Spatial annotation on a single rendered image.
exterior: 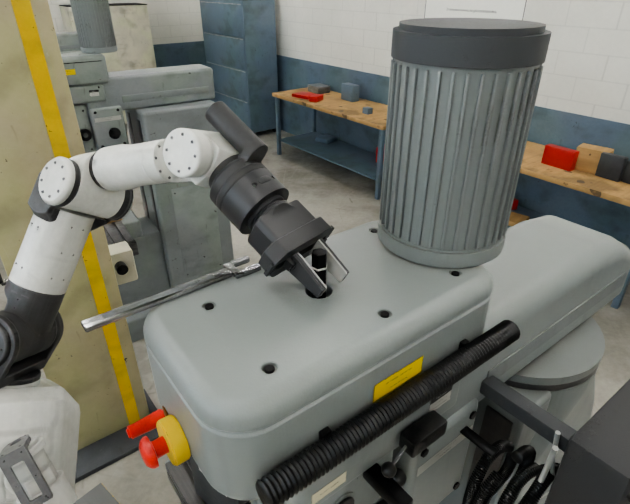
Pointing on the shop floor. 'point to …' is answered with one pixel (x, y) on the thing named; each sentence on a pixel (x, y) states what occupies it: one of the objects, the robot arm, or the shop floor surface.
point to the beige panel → (95, 346)
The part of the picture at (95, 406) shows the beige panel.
